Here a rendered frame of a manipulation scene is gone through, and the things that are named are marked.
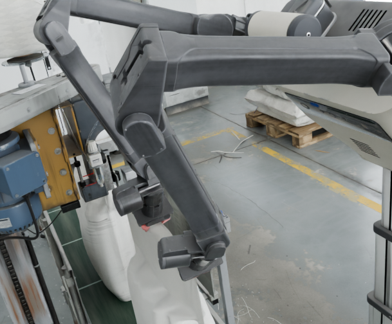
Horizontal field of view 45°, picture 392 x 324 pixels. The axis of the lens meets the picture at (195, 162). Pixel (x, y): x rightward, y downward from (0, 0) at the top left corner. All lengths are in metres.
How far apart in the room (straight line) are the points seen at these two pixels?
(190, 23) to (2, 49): 0.45
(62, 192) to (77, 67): 0.58
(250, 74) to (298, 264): 2.23
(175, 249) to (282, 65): 0.46
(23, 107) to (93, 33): 3.03
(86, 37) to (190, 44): 3.69
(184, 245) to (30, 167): 0.47
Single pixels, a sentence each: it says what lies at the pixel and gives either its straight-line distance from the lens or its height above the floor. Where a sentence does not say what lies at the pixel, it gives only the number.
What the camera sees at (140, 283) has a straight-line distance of 1.47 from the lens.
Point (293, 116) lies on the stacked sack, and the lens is 4.05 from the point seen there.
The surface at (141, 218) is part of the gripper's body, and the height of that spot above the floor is 1.08.
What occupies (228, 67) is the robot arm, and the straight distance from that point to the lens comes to 0.59.
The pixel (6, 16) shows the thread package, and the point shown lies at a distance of 1.20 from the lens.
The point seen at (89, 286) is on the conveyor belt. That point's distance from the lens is 2.26.
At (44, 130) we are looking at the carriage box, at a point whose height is 1.28.
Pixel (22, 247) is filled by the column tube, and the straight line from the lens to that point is 1.66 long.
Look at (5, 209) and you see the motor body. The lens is 1.31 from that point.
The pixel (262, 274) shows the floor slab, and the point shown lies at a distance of 2.72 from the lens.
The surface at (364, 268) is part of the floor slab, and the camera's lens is 2.76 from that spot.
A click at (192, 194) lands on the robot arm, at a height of 1.34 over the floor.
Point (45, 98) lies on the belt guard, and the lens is 1.33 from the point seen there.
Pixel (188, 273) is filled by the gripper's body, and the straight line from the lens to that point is 1.06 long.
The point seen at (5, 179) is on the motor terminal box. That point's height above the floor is 1.27.
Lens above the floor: 1.71
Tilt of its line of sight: 24 degrees down
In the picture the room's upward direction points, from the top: 9 degrees counter-clockwise
